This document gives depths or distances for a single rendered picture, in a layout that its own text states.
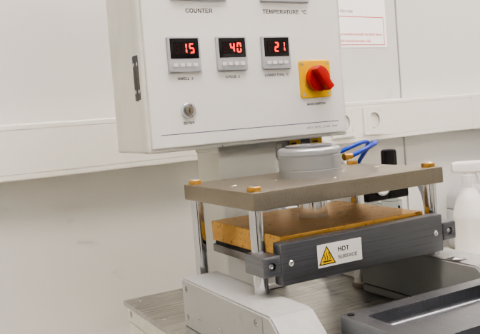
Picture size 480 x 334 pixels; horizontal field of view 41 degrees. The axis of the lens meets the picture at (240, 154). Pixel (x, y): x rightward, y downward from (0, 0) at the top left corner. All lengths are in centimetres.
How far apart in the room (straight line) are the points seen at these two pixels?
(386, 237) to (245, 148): 28
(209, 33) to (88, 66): 43
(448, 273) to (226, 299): 28
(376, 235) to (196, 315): 23
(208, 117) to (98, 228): 47
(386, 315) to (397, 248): 14
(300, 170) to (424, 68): 110
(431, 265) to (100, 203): 68
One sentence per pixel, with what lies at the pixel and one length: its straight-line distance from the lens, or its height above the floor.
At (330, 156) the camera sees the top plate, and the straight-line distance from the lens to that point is 78.
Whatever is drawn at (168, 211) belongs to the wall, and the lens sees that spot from 134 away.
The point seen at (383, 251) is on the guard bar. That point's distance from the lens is 76.
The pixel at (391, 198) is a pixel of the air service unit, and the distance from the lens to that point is 107.
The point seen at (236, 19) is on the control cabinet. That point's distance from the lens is 92.
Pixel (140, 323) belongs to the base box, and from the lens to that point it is 96.
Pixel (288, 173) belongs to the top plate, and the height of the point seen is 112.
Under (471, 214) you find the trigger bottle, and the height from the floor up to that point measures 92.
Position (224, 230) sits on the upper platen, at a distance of 81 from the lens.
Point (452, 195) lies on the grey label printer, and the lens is 180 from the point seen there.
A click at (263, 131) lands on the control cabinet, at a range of 92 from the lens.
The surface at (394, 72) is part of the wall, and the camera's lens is 175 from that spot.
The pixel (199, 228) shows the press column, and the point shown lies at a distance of 82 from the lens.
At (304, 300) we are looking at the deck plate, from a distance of 92.
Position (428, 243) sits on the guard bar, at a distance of 80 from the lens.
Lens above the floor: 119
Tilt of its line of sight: 3 degrees down
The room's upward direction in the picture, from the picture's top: 4 degrees counter-clockwise
